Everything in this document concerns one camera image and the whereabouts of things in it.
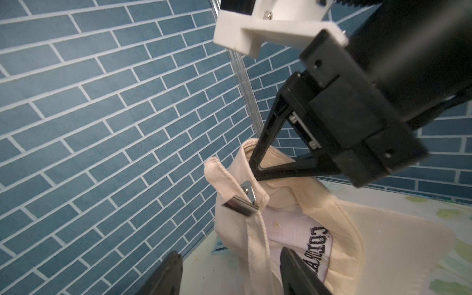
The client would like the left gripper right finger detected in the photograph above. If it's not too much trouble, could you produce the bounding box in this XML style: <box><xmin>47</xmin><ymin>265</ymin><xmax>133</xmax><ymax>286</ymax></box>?
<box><xmin>280</xmin><ymin>247</ymin><xmax>332</xmax><ymax>295</ymax></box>

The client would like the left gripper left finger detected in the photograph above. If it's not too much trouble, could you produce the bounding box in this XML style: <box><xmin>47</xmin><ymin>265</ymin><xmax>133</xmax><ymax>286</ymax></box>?
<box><xmin>136</xmin><ymin>251</ymin><xmax>183</xmax><ymax>295</ymax></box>

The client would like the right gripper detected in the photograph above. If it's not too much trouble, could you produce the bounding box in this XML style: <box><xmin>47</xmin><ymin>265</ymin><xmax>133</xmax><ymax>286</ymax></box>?
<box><xmin>249</xmin><ymin>30</ymin><xmax>428</xmax><ymax>188</ymax></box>

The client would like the beige Colorado cap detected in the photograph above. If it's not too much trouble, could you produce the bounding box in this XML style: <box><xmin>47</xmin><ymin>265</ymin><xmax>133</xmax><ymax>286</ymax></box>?
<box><xmin>204</xmin><ymin>139</ymin><xmax>456</xmax><ymax>295</ymax></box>

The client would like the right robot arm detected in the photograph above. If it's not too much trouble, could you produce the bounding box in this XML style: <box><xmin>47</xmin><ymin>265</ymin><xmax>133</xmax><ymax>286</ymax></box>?
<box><xmin>249</xmin><ymin>1</ymin><xmax>472</xmax><ymax>188</ymax></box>

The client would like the light blue calculator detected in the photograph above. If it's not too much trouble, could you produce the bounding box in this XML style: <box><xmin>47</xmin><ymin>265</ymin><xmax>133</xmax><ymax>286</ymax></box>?
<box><xmin>211</xmin><ymin>237</ymin><xmax>227</xmax><ymax>255</ymax></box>

